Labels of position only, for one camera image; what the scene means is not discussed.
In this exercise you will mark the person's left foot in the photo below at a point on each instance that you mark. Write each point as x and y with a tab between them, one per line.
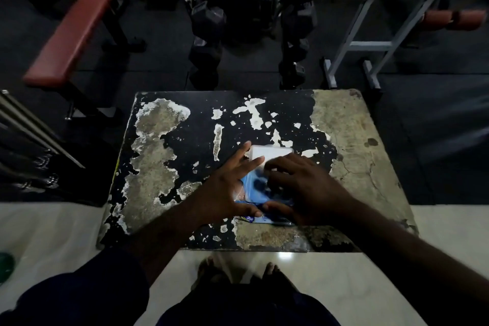
210	272

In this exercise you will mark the blue and white blister packet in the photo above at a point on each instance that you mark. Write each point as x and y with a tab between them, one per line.
254	188

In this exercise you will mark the person's left middle finger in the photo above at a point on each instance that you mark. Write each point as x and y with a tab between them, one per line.
240	154

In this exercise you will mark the red padded gym bench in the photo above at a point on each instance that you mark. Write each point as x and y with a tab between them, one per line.
68	39

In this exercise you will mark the person's foot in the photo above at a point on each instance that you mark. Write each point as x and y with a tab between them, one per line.
210	272
273	276

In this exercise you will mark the white metal gym frame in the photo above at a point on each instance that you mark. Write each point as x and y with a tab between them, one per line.
376	46

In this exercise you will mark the person's right forearm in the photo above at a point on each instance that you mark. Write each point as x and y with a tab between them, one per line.
412	257

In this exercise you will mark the person's right hand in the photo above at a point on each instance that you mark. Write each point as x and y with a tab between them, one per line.
317	196

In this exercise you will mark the steel barbell bar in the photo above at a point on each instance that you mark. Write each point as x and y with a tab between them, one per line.
46	131
28	127
19	130

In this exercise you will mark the green round object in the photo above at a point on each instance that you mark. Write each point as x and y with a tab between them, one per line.
5	267

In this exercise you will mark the person's left forearm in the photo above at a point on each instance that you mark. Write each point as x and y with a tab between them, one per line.
168	234

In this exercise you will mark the dark blue shorts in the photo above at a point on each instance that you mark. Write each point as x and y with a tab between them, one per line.
244	308

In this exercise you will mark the person's right thumb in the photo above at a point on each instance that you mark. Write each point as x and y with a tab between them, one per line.
277	208

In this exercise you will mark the rack of black dumbbells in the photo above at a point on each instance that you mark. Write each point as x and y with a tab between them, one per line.
208	16

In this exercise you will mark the person's left hand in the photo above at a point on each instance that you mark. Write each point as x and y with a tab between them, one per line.
219	194

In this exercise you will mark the red foam roller pad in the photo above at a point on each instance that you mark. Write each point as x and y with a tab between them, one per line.
454	19

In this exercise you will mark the person's right foot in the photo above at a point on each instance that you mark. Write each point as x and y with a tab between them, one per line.
273	276

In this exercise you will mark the stack of black weight plates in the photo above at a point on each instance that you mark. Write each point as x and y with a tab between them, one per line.
26	175

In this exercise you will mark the person's left thumb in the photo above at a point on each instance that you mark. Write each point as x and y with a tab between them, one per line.
248	211

